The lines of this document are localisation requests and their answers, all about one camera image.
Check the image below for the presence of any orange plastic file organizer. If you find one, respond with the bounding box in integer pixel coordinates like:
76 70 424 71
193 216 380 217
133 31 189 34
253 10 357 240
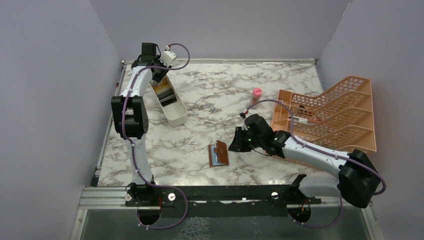
271 76 377 154

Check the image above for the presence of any purple cable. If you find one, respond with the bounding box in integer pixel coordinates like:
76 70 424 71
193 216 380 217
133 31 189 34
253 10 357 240
240 99 387 196
120 43 191 231

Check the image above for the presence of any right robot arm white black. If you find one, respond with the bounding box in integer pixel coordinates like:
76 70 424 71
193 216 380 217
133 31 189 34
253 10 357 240
228 114 383 208

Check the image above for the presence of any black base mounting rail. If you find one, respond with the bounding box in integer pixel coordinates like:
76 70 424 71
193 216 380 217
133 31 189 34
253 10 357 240
124 174 322 224

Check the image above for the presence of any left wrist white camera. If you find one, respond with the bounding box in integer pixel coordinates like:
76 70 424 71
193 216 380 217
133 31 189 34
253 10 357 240
159 50 178 68

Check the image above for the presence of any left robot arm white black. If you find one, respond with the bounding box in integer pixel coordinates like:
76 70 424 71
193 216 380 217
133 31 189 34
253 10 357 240
111 42 168 206

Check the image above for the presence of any pink small bottle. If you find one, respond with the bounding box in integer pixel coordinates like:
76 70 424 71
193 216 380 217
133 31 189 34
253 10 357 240
249 87 263 108

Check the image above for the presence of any aluminium table frame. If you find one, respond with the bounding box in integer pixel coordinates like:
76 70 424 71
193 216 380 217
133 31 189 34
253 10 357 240
79 61 370 240

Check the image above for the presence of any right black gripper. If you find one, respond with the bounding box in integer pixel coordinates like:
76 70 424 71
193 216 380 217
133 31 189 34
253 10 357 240
228 126 264 153

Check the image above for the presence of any white oblong plastic tray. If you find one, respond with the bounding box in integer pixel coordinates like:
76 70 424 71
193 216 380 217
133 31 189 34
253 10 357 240
150 75 188 127

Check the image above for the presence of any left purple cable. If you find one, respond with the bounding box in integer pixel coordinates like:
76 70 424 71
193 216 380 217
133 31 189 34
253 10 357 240
120 43 191 231

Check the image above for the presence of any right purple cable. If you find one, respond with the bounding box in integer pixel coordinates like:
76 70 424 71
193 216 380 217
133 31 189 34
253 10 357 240
240 99 387 196

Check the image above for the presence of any stack of credit cards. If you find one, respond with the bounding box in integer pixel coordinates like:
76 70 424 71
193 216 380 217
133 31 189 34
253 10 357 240
153 78 177 107

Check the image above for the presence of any brown leather card holder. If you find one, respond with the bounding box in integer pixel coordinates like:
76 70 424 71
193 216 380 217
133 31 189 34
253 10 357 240
207 140 229 167

